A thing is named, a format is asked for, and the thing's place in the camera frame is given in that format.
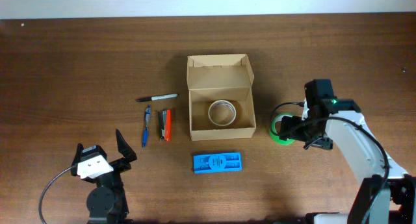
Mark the white masking tape roll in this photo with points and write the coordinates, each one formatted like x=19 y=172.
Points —
x=222 y=113

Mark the black permanent marker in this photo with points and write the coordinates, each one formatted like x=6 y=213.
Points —
x=156 y=98

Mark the blue ballpoint pen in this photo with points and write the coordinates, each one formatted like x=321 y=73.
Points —
x=146 y=123

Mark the green tape roll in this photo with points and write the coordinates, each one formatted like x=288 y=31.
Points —
x=273 y=132

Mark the orange black stapler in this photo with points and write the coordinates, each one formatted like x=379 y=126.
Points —
x=165 y=125

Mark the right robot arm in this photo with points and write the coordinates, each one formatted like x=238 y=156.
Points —
x=386 y=190

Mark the blue plastic case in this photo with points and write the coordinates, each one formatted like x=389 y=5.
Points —
x=217 y=163

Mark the open cardboard box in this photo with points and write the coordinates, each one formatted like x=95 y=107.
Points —
x=215 y=77

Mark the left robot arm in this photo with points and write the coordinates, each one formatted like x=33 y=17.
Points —
x=107 y=203

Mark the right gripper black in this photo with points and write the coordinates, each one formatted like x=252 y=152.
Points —
x=289 y=130

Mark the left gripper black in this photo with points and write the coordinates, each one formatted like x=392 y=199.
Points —
x=117 y=164

